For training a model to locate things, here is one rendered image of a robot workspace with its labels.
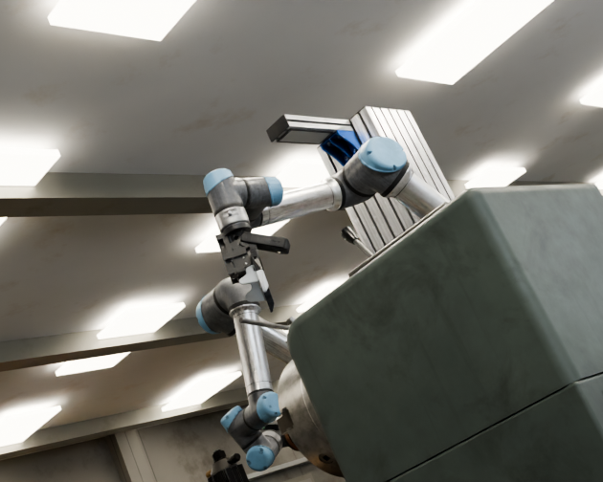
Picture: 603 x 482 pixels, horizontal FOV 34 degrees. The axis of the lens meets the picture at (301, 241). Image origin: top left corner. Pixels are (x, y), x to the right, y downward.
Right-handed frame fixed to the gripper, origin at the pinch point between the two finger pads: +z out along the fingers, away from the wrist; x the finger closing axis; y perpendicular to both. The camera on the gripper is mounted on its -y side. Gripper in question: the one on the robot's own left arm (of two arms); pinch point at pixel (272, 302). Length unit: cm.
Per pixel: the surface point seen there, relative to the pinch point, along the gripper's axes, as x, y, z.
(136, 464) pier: -950, 208, -184
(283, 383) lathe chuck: -6.6, 3.9, 17.2
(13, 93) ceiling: -183, 79, -203
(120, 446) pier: -940, 219, -209
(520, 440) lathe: 39, -32, 52
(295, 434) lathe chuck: -5.5, 5.3, 29.2
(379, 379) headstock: 23.8, -14.3, 30.4
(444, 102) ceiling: -399, -166, -228
